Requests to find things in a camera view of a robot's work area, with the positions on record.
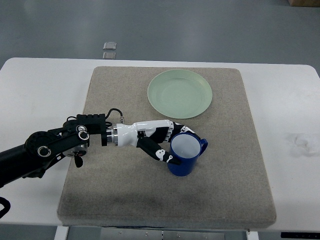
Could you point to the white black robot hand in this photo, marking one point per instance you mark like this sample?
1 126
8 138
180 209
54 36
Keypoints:
148 135

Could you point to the blue mug white inside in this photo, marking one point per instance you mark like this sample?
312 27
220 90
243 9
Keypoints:
187 148

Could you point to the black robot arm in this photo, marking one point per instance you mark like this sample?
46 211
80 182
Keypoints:
43 149

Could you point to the light green plate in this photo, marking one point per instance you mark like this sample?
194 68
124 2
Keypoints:
179 94

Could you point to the lower metal floor plate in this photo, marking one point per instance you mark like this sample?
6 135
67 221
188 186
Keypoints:
109 55

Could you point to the beige felt mat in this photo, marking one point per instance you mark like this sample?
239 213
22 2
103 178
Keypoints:
227 189

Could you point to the cardboard box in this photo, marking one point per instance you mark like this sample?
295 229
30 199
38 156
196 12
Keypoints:
304 3

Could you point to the metal table frame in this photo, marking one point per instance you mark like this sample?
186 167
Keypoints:
103 233

